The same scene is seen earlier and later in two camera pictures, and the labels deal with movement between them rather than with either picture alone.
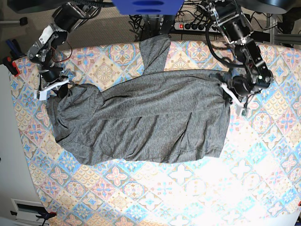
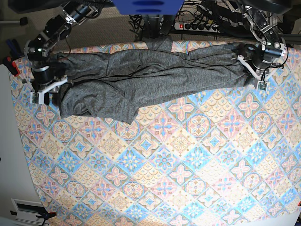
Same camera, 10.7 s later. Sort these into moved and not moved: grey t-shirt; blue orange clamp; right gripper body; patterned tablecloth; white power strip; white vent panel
Moved: right gripper body; grey t-shirt
Not moved: blue orange clamp; white power strip; patterned tablecloth; white vent panel
